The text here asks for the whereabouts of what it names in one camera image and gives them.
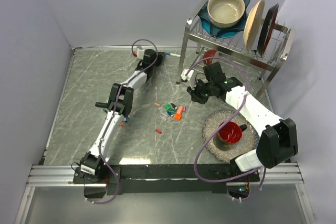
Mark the red black mug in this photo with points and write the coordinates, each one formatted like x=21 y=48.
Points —
x=231 y=133

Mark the green highlighter cap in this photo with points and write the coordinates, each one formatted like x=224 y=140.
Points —
x=167 y=106

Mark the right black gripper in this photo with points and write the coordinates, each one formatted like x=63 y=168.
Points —
x=194 y=93

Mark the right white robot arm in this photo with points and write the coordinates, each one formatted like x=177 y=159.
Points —
x=277 y=136

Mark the orange highlighter cap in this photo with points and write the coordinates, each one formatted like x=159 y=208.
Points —
x=177 y=116

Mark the steel dish rack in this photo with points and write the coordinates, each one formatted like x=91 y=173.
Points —
x=234 y=49

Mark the black plate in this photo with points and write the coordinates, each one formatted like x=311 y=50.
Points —
x=266 y=30

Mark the small red bowl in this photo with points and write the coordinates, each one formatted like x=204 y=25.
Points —
x=209 y=56

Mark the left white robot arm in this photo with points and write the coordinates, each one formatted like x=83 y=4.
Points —
x=119 y=106

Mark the teal star shaped plate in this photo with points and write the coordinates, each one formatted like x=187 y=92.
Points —
x=216 y=32

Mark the speckled grey plate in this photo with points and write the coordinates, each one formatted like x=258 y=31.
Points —
x=248 y=142

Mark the blue capped white marker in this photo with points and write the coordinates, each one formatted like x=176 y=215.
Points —
x=171 y=54

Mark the black base bar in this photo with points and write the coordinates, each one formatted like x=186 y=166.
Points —
x=132 y=179

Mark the black green highlighter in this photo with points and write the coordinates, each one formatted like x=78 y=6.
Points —
x=101 y=105

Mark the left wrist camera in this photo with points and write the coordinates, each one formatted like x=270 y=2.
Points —
x=139 y=53

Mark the beige plate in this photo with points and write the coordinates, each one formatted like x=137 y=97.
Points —
x=252 y=24

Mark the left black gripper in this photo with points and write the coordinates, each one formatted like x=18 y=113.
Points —
x=160 y=56

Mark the beige ceramic bowl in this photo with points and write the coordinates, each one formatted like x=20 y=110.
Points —
x=225 y=13

